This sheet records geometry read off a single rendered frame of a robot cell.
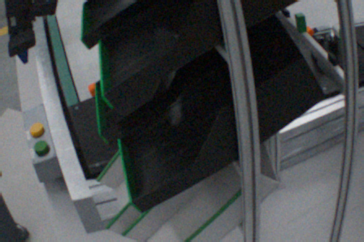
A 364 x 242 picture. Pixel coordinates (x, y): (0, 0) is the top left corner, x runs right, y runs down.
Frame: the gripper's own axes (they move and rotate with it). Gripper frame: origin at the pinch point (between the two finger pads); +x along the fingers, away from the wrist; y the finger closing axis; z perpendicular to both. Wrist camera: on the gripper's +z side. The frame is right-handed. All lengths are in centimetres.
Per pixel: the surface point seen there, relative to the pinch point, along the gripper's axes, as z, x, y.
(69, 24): 15, 34, 69
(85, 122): 10.8, 28.4, 9.1
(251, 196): 24, 5, -48
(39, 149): -2.1, 28.2, 5.5
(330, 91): 61, 28, -6
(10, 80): -20, 125, 211
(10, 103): -23, 125, 186
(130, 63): 14.6, -10.8, -37.4
